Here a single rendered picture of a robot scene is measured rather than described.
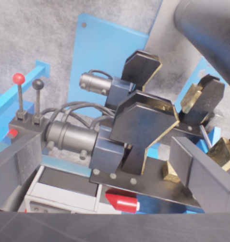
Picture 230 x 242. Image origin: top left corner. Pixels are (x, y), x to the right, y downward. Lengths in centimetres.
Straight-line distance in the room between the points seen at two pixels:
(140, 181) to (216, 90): 66
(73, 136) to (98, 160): 13
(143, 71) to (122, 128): 48
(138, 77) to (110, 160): 52
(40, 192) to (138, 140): 37
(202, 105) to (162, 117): 62
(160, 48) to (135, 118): 87
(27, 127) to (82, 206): 33
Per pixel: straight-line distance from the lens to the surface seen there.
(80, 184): 68
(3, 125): 177
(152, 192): 74
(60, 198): 64
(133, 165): 70
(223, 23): 63
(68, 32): 154
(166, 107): 58
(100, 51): 138
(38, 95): 60
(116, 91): 99
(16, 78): 59
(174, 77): 142
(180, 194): 81
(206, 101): 112
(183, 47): 136
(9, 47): 183
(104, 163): 66
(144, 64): 95
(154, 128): 56
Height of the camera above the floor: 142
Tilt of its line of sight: 51 degrees down
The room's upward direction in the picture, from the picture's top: 170 degrees counter-clockwise
